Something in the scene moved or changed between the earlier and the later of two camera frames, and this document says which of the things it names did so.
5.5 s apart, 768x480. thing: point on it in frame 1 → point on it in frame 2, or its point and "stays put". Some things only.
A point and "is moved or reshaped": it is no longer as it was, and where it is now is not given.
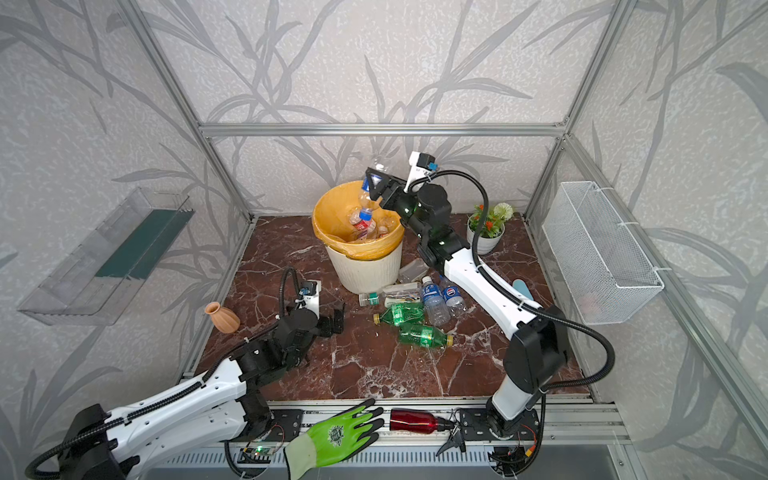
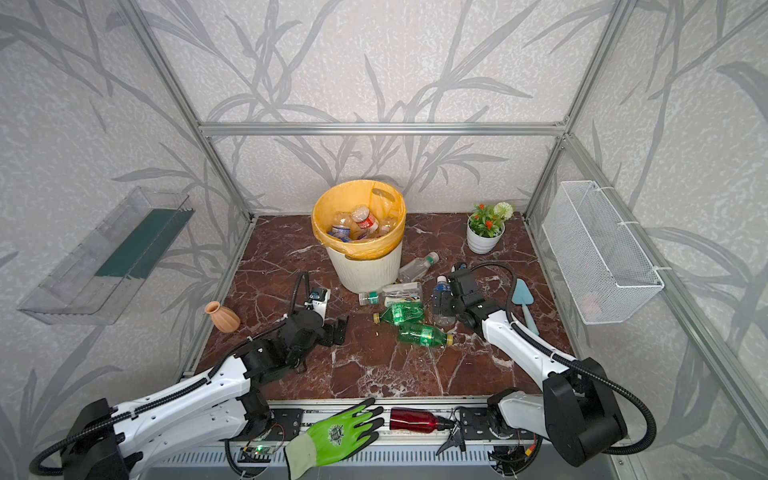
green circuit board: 255,455 stays put
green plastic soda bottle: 401,314 stays put
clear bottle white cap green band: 412,270 stays put
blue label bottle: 365,193 → 341,228
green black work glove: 334,441 stays put
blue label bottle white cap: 436,311 is moved or reshaped
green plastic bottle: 425,336 stays put
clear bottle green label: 393,294 stays put
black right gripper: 384,188 → 450,301
